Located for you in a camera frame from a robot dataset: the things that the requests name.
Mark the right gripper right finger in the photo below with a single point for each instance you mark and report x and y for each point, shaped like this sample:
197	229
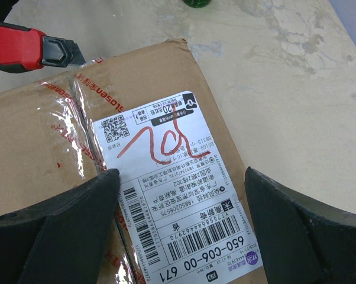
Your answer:
301	239

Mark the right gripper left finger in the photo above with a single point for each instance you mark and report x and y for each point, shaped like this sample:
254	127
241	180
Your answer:
61	239

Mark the brown cardboard express box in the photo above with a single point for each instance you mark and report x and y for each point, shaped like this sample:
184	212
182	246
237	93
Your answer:
48	144

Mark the red black utility knife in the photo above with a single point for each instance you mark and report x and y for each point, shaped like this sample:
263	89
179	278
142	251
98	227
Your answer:
25	49

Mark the white shipping label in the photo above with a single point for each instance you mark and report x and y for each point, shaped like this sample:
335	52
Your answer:
178	201

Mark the far green glass bottle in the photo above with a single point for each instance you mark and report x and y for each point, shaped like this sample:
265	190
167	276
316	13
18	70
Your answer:
197	3

